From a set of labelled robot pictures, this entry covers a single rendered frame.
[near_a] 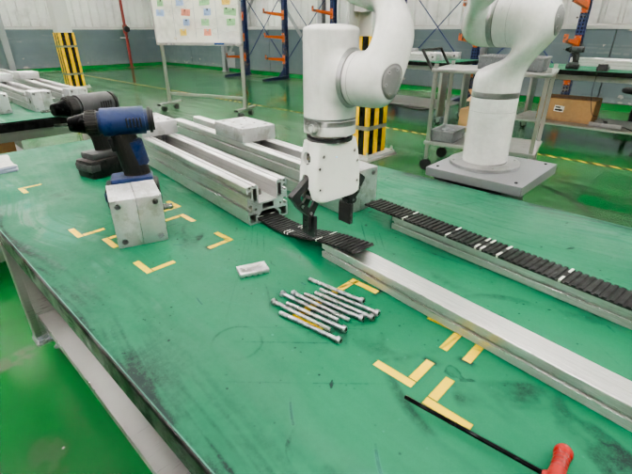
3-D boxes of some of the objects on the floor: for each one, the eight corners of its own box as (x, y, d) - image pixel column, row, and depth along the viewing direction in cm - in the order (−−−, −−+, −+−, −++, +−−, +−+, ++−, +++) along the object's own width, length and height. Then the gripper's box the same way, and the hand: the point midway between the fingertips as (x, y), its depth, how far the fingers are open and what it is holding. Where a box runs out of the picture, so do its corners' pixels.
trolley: (538, 169, 386) (566, 49, 342) (529, 187, 344) (560, 52, 300) (428, 154, 435) (440, 46, 390) (408, 167, 393) (420, 49, 348)
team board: (157, 112, 657) (134, -37, 571) (179, 107, 698) (159, -32, 612) (240, 119, 602) (227, -43, 517) (258, 114, 643) (248, -38, 558)
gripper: (352, 119, 76) (348, 210, 84) (272, 133, 66) (276, 234, 74) (383, 126, 71) (376, 222, 79) (301, 142, 61) (303, 249, 69)
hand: (328, 222), depth 76 cm, fingers open, 8 cm apart
